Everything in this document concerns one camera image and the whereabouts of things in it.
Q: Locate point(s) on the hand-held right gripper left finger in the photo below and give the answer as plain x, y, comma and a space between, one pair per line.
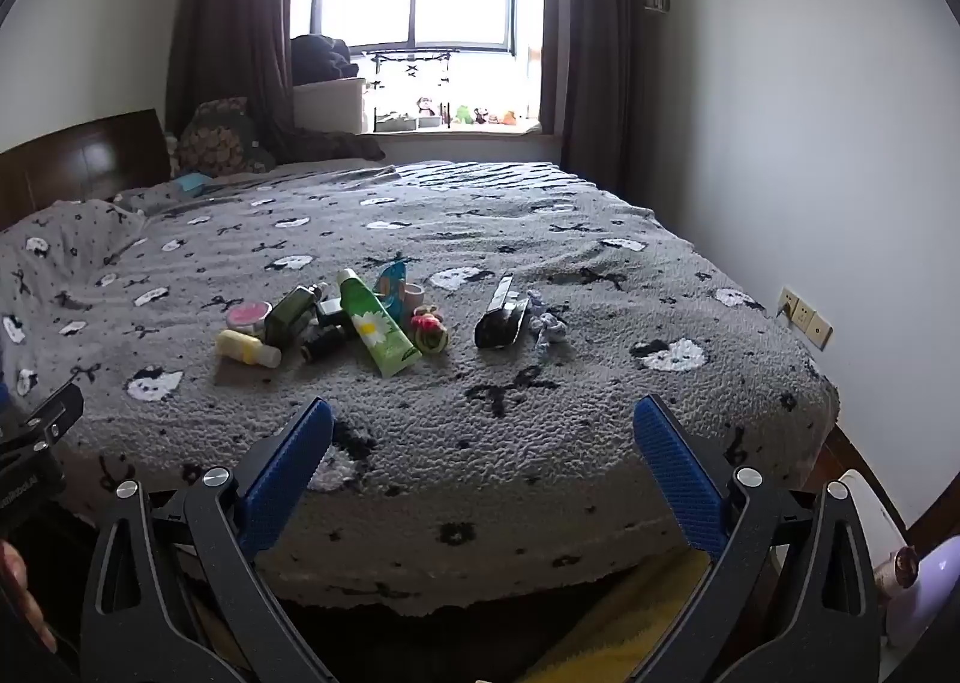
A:
289, 473

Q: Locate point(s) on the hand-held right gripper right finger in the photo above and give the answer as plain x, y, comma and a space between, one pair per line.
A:
679, 473

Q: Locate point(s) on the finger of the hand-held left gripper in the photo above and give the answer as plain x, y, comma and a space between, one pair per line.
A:
45, 421

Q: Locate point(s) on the pink lid round tin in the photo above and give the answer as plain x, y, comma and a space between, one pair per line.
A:
247, 314

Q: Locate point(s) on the pink green knitted scrunchie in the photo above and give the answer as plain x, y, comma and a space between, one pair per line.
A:
429, 334

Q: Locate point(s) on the person's left hand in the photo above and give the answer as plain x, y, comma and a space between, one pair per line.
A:
22, 600

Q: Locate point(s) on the small black bottle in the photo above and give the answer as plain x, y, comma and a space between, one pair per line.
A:
322, 344

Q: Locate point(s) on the small yellow bottle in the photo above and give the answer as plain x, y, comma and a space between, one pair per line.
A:
240, 346

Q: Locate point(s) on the dark wooden bed base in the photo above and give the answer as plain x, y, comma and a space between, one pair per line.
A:
832, 462

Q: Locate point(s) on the yellow fleece blanket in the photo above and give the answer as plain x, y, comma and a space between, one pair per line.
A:
637, 623

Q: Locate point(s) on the dark green bottle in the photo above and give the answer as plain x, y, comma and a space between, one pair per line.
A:
289, 316

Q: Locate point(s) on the small black box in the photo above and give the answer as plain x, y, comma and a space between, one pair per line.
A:
330, 312

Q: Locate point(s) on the green daisy print tube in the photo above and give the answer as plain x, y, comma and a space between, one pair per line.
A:
371, 327

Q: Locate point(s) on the grey printed pillow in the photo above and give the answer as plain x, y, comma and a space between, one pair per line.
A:
60, 241

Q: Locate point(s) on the small white cup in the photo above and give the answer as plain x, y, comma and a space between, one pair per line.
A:
415, 295

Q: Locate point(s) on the wooden bed headboard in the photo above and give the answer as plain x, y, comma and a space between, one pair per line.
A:
82, 158

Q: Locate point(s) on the lavender hair dryer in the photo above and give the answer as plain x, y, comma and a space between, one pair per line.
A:
930, 578

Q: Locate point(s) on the grey printed fleece blanket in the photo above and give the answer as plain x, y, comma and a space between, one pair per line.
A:
525, 241

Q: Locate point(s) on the small blue cloth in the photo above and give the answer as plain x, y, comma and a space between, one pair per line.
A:
193, 184

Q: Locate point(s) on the dark cloth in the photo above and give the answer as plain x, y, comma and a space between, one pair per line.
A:
330, 145

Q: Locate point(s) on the floral cushion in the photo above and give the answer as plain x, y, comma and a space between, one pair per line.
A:
221, 136

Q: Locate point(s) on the white storage box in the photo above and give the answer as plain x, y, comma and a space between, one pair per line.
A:
330, 106

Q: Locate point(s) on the plush monkey toy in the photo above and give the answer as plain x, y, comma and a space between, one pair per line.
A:
427, 106

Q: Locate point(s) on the small orange toy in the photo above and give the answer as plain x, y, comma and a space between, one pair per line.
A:
509, 118

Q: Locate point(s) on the green frog toy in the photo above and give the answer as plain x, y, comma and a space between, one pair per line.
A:
463, 114

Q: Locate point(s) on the dark clothes pile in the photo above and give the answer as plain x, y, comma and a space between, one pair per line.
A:
322, 57

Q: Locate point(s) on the dark brown curtain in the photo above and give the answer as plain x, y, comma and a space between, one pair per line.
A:
592, 53
232, 31

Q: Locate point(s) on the hanging clip rack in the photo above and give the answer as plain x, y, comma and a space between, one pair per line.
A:
409, 59

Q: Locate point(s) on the beige wall socket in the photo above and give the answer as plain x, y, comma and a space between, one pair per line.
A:
821, 334
787, 303
804, 316

